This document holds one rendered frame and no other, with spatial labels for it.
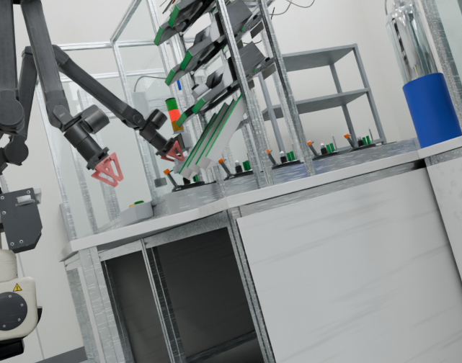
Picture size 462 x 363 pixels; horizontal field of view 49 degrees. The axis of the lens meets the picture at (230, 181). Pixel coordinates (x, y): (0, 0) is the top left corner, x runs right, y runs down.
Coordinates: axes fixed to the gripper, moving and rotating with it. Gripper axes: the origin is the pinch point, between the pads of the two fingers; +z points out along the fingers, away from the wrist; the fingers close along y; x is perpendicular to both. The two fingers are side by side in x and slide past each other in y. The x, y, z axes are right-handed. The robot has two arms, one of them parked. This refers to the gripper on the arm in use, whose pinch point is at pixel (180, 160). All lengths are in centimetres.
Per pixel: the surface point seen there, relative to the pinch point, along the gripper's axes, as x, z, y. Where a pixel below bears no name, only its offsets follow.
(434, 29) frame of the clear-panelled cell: -52, 26, -88
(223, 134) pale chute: 6.3, -2.8, -49.0
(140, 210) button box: 28.4, -1.6, -2.2
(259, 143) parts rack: 3, 8, -54
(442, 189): -13, 58, -81
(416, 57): -65, 38, -65
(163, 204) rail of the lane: 24.9, 2.0, -13.6
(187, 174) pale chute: 12.4, 1.5, -20.8
